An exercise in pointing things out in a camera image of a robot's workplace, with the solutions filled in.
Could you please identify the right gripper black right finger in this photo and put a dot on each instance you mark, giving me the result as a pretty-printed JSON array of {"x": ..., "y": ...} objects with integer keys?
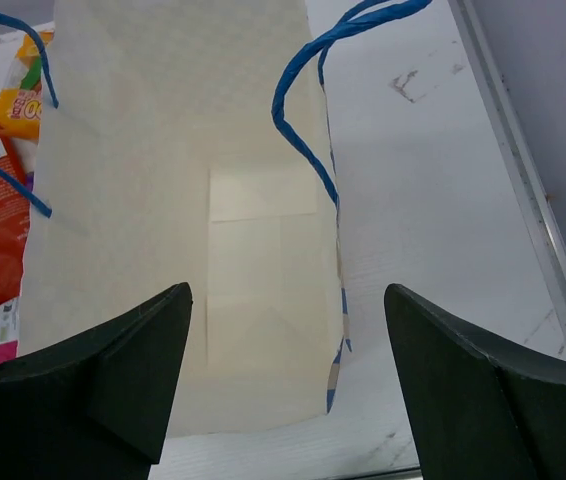
[{"x": 479, "y": 406}]

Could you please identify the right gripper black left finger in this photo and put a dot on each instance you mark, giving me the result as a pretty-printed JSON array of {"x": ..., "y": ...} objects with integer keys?
[{"x": 83, "y": 390}]

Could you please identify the checkered paper bag blue handles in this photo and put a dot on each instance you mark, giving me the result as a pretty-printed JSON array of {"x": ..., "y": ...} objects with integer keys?
[{"x": 184, "y": 216}]

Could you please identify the orange mango candy bag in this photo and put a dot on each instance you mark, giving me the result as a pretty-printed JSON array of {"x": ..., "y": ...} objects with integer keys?
[{"x": 20, "y": 97}]

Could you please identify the aluminium table edge rail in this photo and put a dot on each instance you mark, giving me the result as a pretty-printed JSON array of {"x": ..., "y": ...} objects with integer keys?
[{"x": 540, "y": 222}]

